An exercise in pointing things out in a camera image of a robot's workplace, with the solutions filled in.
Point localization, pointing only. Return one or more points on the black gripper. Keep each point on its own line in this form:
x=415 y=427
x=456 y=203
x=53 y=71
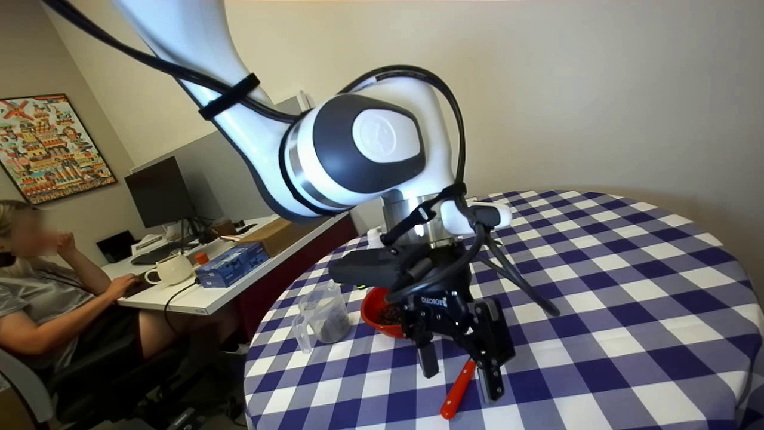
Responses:
x=439 y=312

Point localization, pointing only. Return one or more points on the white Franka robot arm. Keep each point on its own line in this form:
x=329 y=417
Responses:
x=359 y=151

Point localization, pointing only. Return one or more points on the red bowl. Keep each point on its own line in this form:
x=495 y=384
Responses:
x=374 y=312

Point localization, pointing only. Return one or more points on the clear plastic measuring cup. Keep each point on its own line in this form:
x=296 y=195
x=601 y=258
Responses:
x=318 y=319

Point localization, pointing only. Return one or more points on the blue white checkered tablecloth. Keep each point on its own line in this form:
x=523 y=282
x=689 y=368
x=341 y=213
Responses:
x=622 y=303

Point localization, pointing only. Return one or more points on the white desk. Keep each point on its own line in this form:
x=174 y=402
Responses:
x=239 y=276

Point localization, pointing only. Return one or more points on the blue box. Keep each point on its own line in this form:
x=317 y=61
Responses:
x=231 y=266

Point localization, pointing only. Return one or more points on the white mug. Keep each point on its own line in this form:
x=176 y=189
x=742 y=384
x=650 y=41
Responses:
x=171 y=269

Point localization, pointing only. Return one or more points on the black keyboard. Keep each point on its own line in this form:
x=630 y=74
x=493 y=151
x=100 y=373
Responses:
x=156 y=255

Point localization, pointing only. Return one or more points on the black computer monitor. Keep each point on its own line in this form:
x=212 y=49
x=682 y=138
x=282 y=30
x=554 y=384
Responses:
x=158 y=191

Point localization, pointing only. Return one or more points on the black office chair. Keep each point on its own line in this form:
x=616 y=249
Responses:
x=97 y=384

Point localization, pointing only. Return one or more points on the seated person grey shirt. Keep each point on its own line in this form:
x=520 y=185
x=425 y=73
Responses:
x=49 y=303

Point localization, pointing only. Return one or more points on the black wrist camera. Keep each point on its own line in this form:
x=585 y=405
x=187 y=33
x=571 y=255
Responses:
x=362 y=269

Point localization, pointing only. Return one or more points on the colourful framed wall picture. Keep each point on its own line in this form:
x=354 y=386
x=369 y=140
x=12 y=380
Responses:
x=52 y=146

